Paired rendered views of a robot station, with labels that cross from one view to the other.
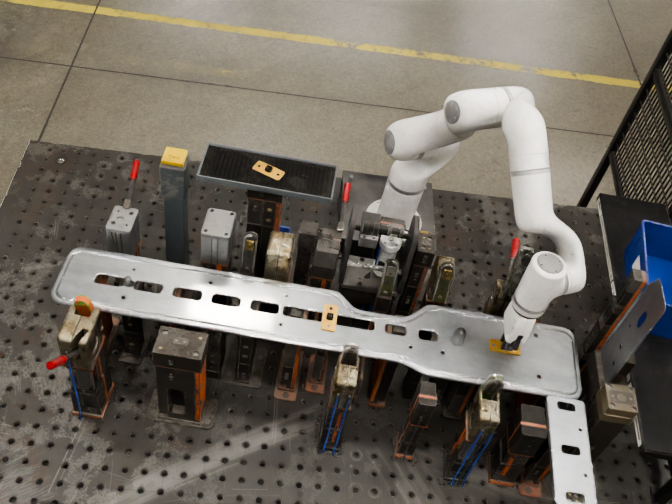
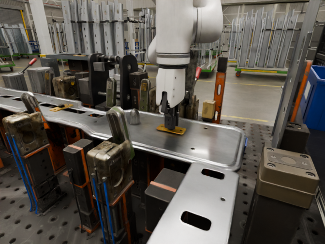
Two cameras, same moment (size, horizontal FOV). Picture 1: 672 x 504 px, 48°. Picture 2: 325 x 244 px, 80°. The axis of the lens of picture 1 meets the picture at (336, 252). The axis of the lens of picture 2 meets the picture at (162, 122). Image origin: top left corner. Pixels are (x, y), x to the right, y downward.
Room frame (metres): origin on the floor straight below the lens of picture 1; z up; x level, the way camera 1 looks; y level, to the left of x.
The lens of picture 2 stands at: (0.75, -0.70, 1.25)
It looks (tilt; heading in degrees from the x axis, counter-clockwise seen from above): 24 degrees down; 28
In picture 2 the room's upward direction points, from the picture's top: straight up
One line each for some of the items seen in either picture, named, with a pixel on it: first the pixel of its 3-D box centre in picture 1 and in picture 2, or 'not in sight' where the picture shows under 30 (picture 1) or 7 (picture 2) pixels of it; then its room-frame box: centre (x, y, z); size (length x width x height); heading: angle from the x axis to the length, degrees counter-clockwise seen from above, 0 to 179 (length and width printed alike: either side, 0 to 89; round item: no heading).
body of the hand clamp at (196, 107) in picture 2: (489, 325); (186, 142); (1.37, -0.48, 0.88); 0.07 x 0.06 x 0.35; 2
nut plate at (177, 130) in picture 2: (505, 346); (171, 127); (1.21, -0.48, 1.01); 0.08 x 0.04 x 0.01; 93
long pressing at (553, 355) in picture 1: (321, 319); (56, 108); (1.18, 0.00, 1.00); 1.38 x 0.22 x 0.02; 92
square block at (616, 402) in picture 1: (593, 431); (265, 231); (1.09, -0.76, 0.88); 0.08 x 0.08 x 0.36; 2
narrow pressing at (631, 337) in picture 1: (630, 332); (290, 82); (1.21, -0.75, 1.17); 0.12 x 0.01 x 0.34; 2
